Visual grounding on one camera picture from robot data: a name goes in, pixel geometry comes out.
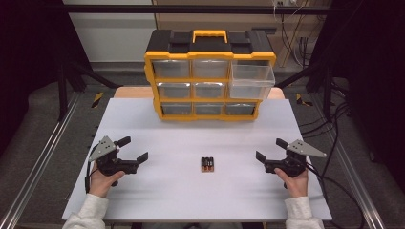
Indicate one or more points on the set of small clear drawers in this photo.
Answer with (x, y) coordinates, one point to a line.
(176, 90)

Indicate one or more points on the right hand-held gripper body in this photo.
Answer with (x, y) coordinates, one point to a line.
(294, 163)

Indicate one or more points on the wooden board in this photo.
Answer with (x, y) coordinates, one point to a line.
(133, 92)

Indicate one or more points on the person's right hand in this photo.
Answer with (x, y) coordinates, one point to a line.
(297, 186)

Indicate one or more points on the dark curtain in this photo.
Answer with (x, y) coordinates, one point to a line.
(28, 63)
(375, 79)

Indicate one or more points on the black metal stand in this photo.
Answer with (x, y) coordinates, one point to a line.
(328, 92)
(62, 92)

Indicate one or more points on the person's left hand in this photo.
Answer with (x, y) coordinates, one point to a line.
(100, 186)

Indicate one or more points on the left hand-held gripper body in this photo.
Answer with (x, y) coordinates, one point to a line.
(110, 165)

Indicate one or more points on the aluminium floor rail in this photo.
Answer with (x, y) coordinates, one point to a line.
(38, 159)
(359, 191)

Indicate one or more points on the large clear plastic drawer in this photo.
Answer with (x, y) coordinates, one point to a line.
(251, 87)

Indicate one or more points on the black and orange battery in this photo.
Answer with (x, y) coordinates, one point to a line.
(203, 164)
(211, 164)
(207, 164)

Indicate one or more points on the yellow and black organizer cabinet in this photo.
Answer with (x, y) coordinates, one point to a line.
(207, 44)

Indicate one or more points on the black and yellow hazard tape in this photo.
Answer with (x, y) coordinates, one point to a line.
(97, 99)
(302, 100)

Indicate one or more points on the white wall panel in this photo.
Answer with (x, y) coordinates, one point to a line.
(111, 35)

